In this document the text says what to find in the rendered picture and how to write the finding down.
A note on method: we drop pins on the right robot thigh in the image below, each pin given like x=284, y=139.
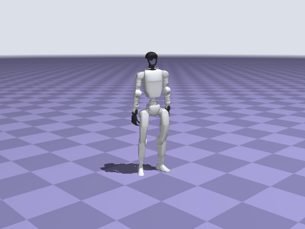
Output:
x=144, y=123

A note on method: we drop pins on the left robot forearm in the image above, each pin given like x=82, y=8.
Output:
x=167, y=100

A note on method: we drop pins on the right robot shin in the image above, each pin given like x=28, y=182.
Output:
x=141, y=153

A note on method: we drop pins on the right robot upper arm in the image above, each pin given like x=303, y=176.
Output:
x=138, y=79

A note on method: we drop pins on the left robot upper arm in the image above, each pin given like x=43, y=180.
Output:
x=166, y=89

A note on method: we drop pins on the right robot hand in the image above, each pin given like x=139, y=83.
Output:
x=134, y=117

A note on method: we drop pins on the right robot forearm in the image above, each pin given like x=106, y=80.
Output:
x=135, y=102

